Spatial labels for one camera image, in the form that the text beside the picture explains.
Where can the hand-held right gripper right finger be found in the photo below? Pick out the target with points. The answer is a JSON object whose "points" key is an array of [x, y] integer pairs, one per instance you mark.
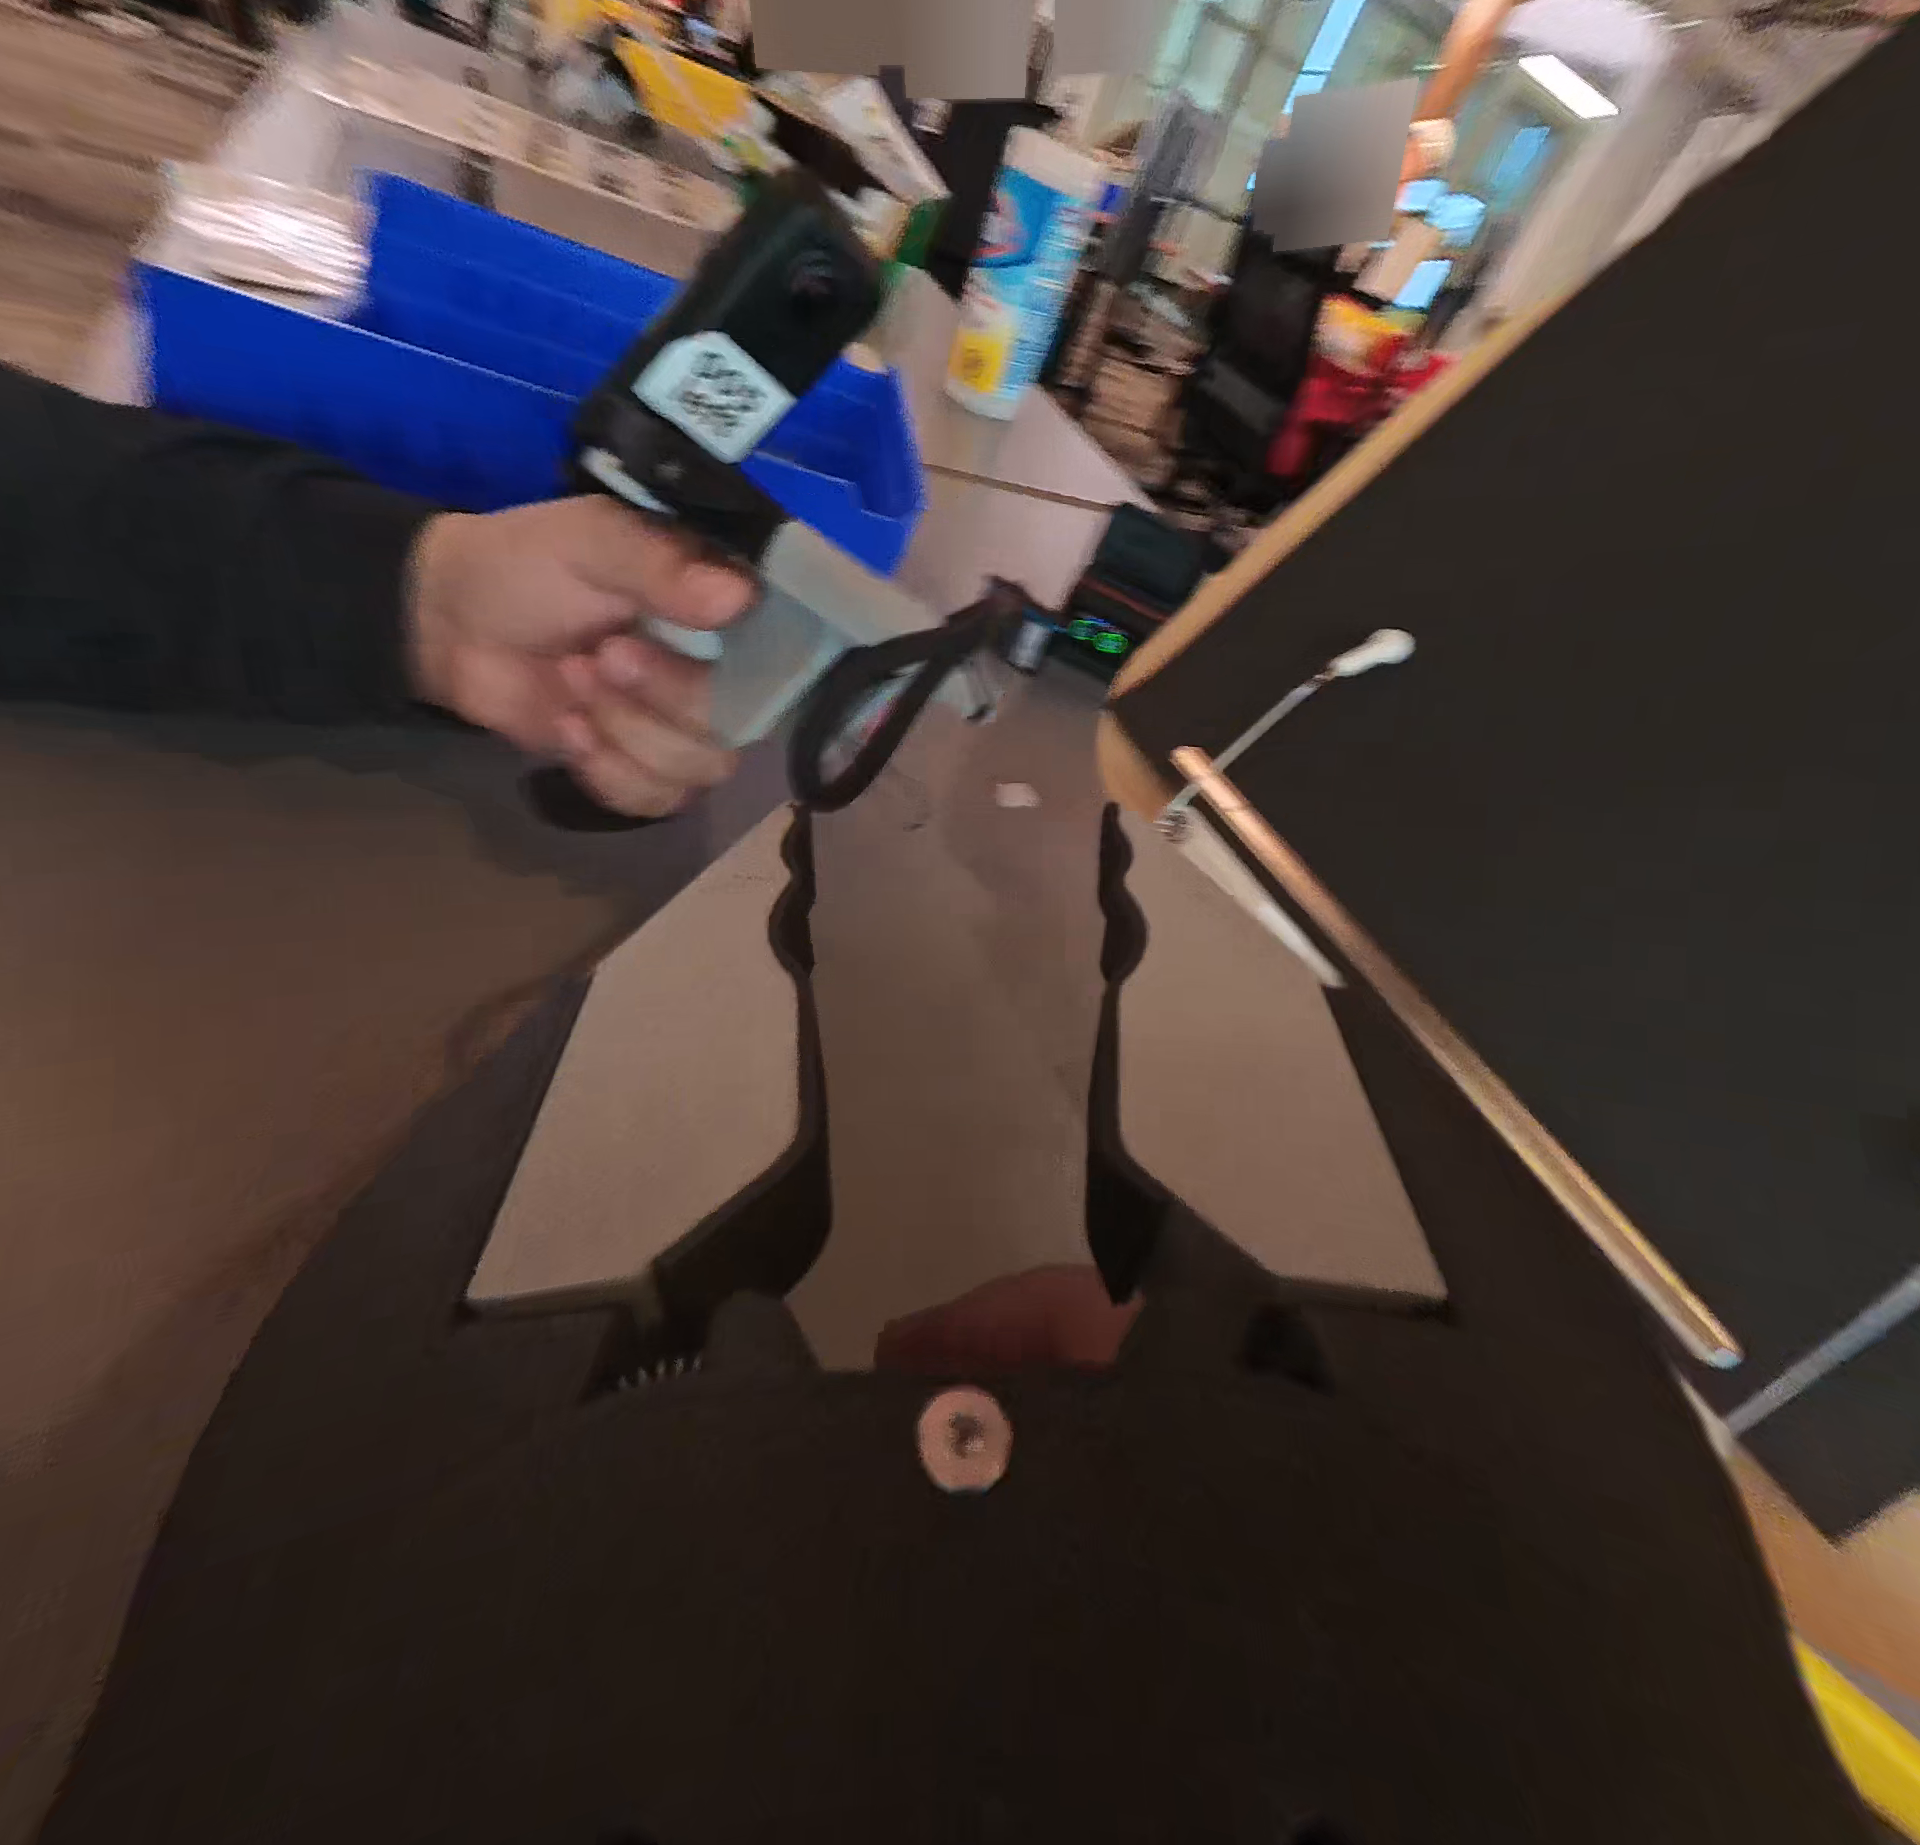
{"points": [[1260, 1126]]}

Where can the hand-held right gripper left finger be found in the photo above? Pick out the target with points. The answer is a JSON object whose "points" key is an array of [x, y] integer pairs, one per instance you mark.
{"points": [[676, 1126]]}

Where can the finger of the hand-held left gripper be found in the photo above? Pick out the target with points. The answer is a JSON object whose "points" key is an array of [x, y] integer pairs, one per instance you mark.
{"points": [[841, 601], [772, 675]]}

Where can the blue plastic bin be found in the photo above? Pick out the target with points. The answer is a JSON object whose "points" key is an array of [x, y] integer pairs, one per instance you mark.
{"points": [[451, 376]]}

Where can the yellow plastic bin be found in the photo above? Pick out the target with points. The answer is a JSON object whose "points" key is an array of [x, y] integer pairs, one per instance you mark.
{"points": [[1870, 1739]]}

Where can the person's left forearm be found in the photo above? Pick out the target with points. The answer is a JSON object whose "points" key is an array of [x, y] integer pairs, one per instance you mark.
{"points": [[195, 556]]}

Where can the person's left hand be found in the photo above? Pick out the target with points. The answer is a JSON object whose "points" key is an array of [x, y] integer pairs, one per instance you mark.
{"points": [[524, 601]]}

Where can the person's right hand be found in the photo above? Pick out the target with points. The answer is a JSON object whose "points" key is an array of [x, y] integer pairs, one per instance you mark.
{"points": [[1005, 1320]]}

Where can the white disinfecting wipes canister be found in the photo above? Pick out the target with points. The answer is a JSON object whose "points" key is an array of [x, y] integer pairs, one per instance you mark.
{"points": [[1020, 287]]}

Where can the black battery charger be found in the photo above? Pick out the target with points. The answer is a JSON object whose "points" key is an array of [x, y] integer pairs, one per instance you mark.
{"points": [[1140, 556]]}

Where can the black office chair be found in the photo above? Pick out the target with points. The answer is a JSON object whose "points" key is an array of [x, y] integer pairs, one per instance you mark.
{"points": [[1254, 376]]}

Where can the black display board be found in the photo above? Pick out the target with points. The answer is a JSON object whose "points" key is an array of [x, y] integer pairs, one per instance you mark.
{"points": [[1622, 675]]}

